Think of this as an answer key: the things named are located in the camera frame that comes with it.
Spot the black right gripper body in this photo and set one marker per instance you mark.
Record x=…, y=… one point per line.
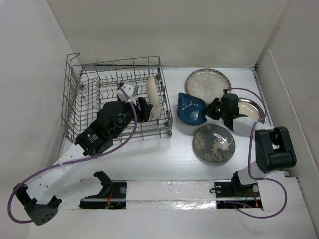
x=220, y=111

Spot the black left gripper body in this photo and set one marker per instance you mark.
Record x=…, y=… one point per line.
x=128, y=113

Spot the blue shell shaped dish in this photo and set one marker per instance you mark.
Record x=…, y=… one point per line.
x=189, y=109

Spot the cream divided plate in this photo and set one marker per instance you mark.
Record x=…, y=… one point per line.
x=153, y=96

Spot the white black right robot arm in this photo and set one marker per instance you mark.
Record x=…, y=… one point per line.
x=273, y=147

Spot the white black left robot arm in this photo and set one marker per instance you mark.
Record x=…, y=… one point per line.
x=38, y=192

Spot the speckled beige round plate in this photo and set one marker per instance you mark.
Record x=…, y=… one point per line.
x=207, y=84

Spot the silver metal plate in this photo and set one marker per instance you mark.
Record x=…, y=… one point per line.
x=251, y=109

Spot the grey tree pattern plate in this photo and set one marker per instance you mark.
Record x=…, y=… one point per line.
x=214, y=144

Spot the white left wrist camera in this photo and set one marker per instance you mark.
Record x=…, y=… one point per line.
x=130, y=89

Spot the grey wire dish rack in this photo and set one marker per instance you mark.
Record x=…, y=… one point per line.
x=87, y=87

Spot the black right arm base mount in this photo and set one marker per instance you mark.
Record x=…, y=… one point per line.
x=231, y=195

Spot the silver metal rail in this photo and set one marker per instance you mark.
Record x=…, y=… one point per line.
x=169, y=200

